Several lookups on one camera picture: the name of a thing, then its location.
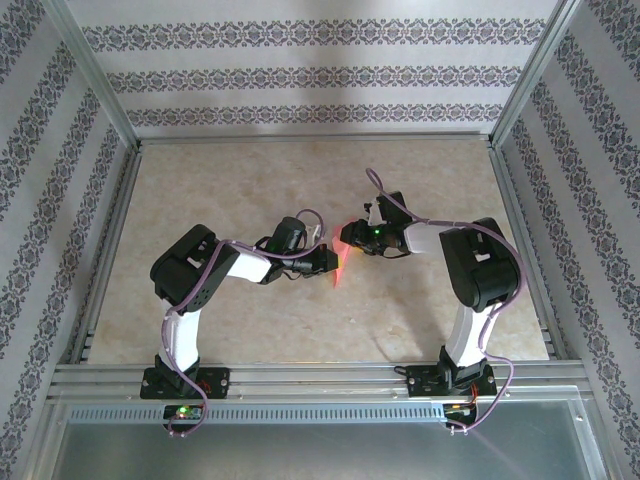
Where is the aluminium frame post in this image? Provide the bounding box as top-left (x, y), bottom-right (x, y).
top-left (42, 0), bottom-right (144, 151)
top-left (487, 0), bottom-right (586, 149)

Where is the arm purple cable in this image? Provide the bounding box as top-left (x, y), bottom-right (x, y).
top-left (160, 208), bottom-right (326, 439)
top-left (365, 167), bottom-right (526, 435)

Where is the aluminium mounting rail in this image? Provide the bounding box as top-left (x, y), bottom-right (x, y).
top-left (49, 362), bottom-right (591, 401)

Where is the pink paper sheet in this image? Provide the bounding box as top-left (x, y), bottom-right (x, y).
top-left (329, 223), bottom-right (364, 290)

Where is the aluminium table edge rail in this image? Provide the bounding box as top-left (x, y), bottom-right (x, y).
top-left (134, 130), bottom-right (496, 146)
top-left (487, 142), bottom-right (569, 361)
top-left (69, 142), bottom-right (144, 364)

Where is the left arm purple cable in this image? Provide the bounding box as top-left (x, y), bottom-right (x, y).
top-left (160, 208), bottom-right (326, 439)

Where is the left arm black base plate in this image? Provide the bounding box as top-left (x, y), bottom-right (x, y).
top-left (139, 366), bottom-right (231, 401)

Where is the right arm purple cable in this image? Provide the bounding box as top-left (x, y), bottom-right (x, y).
top-left (365, 167), bottom-right (526, 435)

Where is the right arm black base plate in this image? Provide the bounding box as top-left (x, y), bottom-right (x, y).
top-left (405, 363), bottom-right (497, 400)

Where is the circuit board with green light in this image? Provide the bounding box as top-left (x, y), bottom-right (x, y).
top-left (163, 404), bottom-right (204, 421)

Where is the circuit board with yellow light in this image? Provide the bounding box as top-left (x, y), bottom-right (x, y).
top-left (442, 402), bottom-right (479, 419)

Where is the grey metal sheet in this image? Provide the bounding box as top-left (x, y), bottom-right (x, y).
top-left (44, 399), bottom-right (601, 480)

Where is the grey slotted cable duct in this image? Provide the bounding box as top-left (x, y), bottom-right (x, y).
top-left (67, 403), bottom-right (446, 424)

